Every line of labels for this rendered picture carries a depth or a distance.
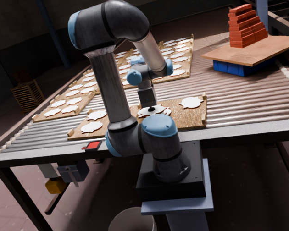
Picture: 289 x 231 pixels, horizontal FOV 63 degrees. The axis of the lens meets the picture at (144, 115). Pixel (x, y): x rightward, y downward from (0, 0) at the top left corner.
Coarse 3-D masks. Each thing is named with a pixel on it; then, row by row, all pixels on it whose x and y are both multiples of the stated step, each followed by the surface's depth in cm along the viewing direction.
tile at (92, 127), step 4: (88, 124) 153; (92, 124) 151; (96, 124) 150; (100, 124) 148; (84, 128) 149; (88, 128) 148; (92, 128) 146; (96, 128) 145; (100, 128) 145; (84, 132) 145; (88, 132) 145; (92, 132) 142
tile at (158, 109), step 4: (160, 104) 137; (144, 108) 139; (148, 108) 137; (156, 108) 134; (160, 108) 133; (140, 112) 135; (144, 112) 134; (148, 112) 133; (152, 112) 131; (156, 112) 130; (160, 112) 130; (144, 116) 131
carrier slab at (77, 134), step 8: (136, 104) 162; (136, 112) 151; (104, 120) 154; (80, 128) 153; (104, 128) 144; (72, 136) 147; (80, 136) 144; (88, 136) 141; (96, 136) 139; (104, 136) 137
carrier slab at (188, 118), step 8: (200, 96) 146; (168, 104) 149; (176, 104) 146; (176, 112) 137; (184, 112) 134; (192, 112) 132; (200, 112) 129; (176, 120) 129; (184, 120) 127; (192, 120) 125; (200, 120) 122; (184, 128) 121; (192, 128) 120
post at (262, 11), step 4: (256, 0) 247; (260, 0) 246; (264, 0) 245; (256, 4) 250; (260, 4) 247; (264, 4) 247; (256, 8) 253; (260, 8) 249; (264, 8) 249; (256, 12) 256; (260, 12) 251; (264, 12) 250; (260, 16) 253; (264, 16) 252; (264, 20) 254; (264, 24) 256
